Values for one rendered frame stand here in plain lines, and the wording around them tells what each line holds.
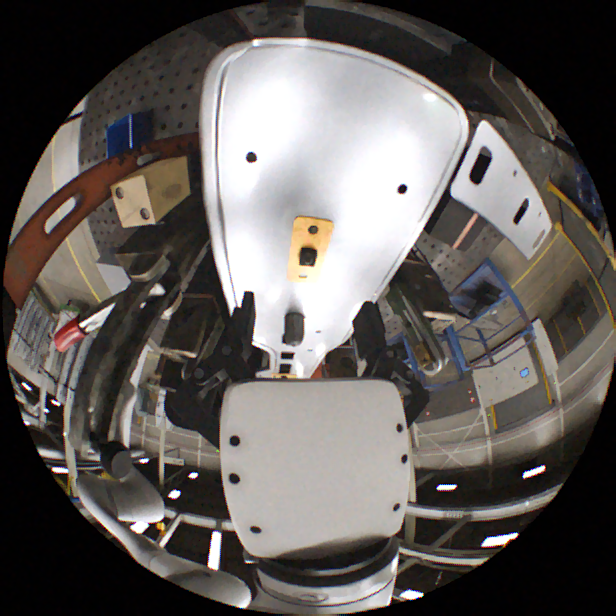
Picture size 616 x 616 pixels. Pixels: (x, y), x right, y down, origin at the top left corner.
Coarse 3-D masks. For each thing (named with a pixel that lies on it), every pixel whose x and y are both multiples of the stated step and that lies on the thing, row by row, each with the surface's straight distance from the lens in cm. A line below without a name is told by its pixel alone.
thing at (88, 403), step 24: (168, 264) 18; (144, 288) 16; (168, 288) 19; (120, 312) 16; (144, 312) 18; (96, 336) 17; (120, 336) 16; (144, 336) 17; (96, 360) 16; (120, 360) 17; (96, 384) 15; (120, 384) 17; (72, 408) 17; (96, 408) 17; (120, 408) 18; (72, 432) 18; (96, 432) 18; (120, 456) 15
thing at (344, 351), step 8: (344, 344) 59; (328, 352) 56; (336, 352) 56; (344, 352) 57; (352, 352) 58; (328, 360) 56; (336, 360) 55; (344, 360) 57; (352, 360) 57; (336, 368) 54; (344, 368) 55; (352, 368) 56; (336, 376) 54; (344, 376) 54; (352, 376) 56
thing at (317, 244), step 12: (300, 216) 17; (300, 228) 17; (324, 228) 17; (300, 240) 18; (312, 240) 18; (324, 240) 18; (300, 252) 18; (312, 252) 18; (324, 252) 19; (288, 264) 20; (300, 264) 19; (312, 264) 19; (288, 276) 21; (300, 276) 21; (312, 276) 21
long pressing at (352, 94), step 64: (256, 64) 17; (320, 64) 17; (384, 64) 19; (256, 128) 16; (320, 128) 16; (384, 128) 17; (448, 128) 20; (256, 192) 17; (320, 192) 16; (384, 192) 18; (256, 256) 20; (384, 256) 21; (256, 320) 30; (320, 320) 29
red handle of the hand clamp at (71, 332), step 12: (156, 288) 18; (108, 300) 20; (144, 300) 19; (96, 312) 21; (108, 312) 20; (72, 324) 23; (84, 324) 22; (96, 324) 21; (60, 336) 24; (72, 336) 23; (84, 336) 23; (60, 348) 25
